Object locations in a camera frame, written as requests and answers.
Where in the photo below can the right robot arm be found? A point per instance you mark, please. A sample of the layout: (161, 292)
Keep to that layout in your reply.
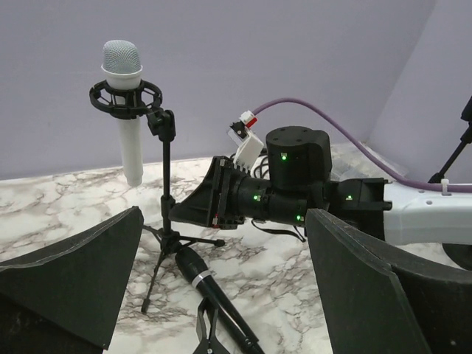
(300, 165)

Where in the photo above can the round-base stand with shockmount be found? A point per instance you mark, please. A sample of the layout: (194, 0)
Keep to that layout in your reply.
(460, 254)

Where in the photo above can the white microphone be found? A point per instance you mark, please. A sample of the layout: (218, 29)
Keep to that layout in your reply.
(123, 73)

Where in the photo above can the clear plastic organizer box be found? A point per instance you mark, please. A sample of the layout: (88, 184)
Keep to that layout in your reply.
(349, 162)

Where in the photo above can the round-base stand with clip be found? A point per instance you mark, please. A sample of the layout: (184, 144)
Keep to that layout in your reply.
(465, 140)

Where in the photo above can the black microphone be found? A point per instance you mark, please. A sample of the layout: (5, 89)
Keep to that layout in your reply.
(196, 272)

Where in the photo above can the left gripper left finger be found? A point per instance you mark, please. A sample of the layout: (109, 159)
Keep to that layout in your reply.
(68, 295)

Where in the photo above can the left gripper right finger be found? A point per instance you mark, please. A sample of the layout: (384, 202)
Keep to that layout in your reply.
(378, 298)

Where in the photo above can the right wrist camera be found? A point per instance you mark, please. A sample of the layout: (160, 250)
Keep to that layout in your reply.
(249, 146)

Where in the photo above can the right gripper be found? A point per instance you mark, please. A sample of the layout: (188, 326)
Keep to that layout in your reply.
(220, 185)

